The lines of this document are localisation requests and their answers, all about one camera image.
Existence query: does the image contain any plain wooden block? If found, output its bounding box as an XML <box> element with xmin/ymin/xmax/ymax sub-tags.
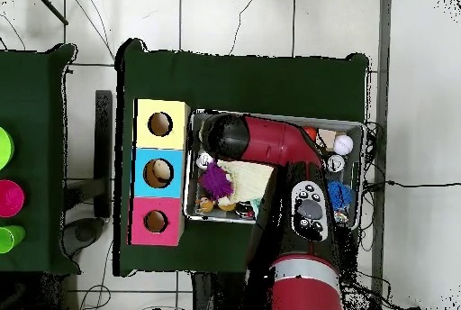
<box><xmin>317</xmin><ymin>128</ymin><xmax>338</xmax><ymax>150</ymax></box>

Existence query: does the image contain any wooden box with three holes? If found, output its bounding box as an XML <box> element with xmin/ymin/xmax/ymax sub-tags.
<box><xmin>127</xmin><ymin>98</ymin><xmax>191</xmax><ymax>247</ymax></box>

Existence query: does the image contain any dark green table cloth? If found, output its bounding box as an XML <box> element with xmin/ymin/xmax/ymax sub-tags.
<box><xmin>0</xmin><ymin>43</ymin><xmax>81</xmax><ymax>276</ymax></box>
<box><xmin>113</xmin><ymin>38</ymin><xmax>370</xmax><ymax>284</ymax></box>

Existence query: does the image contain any black upright panel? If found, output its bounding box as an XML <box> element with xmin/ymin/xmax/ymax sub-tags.
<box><xmin>94</xmin><ymin>89</ymin><xmax>113</xmax><ymax>219</ymax></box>

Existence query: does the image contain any silver drink can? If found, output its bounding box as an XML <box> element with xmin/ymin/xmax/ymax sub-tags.
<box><xmin>195</xmin><ymin>150</ymin><xmax>215</xmax><ymax>169</ymax></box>
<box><xmin>327</xmin><ymin>153</ymin><xmax>346</xmax><ymax>173</ymax></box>

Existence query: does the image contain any black pole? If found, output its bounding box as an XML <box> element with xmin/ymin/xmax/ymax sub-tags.
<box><xmin>30</xmin><ymin>0</ymin><xmax>69</xmax><ymax>26</ymax></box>

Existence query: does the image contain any cream knitted cloth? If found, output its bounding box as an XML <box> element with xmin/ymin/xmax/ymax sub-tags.
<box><xmin>216</xmin><ymin>159</ymin><xmax>276</xmax><ymax>204</ymax></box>

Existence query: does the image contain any purple spiky ball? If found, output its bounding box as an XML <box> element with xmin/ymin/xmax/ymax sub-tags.
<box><xmin>198</xmin><ymin>161</ymin><xmax>234</xmax><ymax>201</ymax></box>

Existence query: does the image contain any neon green plastic cup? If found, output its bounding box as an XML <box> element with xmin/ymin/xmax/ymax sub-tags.
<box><xmin>0</xmin><ymin>224</ymin><xmax>27</xmax><ymax>254</ymax></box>
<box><xmin>0</xmin><ymin>126</ymin><xmax>15</xmax><ymax>171</ymax></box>

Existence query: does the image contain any black floor cable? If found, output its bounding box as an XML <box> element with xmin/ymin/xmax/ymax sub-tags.
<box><xmin>361</xmin><ymin>179</ymin><xmax>461</xmax><ymax>189</ymax></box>

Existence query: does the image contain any small white baseball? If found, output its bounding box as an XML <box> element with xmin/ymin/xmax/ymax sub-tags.
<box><xmin>332</xmin><ymin>133</ymin><xmax>355</xmax><ymax>156</ymax></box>

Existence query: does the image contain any grey stand foot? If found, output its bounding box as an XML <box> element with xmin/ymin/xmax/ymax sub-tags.
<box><xmin>62</xmin><ymin>217</ymin><xmax>106</xmax><ymax>257</ymax></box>

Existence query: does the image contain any pink plastic cup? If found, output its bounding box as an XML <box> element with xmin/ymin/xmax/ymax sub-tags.
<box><xmin>0</xmin><ymin>178</ymin><xmax>26</xmax><ymax>218</ymax></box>

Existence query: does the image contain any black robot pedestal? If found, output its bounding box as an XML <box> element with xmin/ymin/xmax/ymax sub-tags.
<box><xmin>189</xmin><ymin>271</ymin><xmax>253</xmax><ymax>310</ymax></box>

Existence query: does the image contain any blue spiky ball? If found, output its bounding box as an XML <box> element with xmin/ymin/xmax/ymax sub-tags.
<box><xmin>326</xmin><ymin>179</ymin><xmax>354</xmax><ymax>212</ymax></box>

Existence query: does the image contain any shallow wire mesh bin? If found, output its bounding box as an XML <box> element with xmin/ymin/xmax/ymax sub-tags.
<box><xmin>183</xmin><ymin>108</ymin><xmax>366</xmax><ymax>232</ymax></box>

